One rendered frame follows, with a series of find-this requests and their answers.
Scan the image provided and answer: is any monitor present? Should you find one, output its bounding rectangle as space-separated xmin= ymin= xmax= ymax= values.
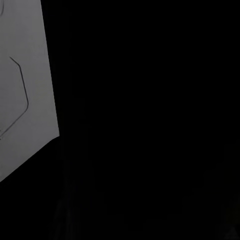
xmin=0 ymin=0 xmax=240 ymax=240

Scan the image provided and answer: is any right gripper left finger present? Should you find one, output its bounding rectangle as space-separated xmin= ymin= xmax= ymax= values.
xmin=0 ymin=136 xmax=66 ymax=240

